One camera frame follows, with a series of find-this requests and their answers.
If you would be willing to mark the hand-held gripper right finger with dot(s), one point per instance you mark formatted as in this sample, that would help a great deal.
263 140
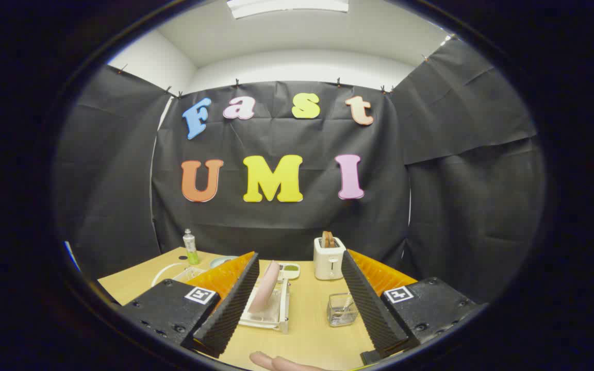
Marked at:
372 309

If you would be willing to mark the white toaster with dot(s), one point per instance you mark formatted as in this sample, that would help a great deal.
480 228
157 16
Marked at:
328 263

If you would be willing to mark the green liquid bottle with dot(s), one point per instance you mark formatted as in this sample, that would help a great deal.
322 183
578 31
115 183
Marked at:
191 252

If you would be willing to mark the ceiling light panel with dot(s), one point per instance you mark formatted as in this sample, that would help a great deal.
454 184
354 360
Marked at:
286 6

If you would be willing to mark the brown toast slice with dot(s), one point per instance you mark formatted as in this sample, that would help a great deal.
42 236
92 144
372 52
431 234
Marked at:
325 239
332 240

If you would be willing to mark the light blue plate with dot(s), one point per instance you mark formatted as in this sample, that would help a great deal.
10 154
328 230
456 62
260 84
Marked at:
219 260

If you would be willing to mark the black backdrop cloth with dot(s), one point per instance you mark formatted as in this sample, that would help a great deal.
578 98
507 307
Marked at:
286 221

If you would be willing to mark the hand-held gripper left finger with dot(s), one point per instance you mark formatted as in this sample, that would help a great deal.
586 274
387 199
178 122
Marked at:
230 309

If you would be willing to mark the white divided seed tray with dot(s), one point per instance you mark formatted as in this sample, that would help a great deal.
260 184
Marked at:
292 273

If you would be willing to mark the pink plate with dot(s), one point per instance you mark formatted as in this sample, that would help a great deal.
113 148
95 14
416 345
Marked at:
266 288

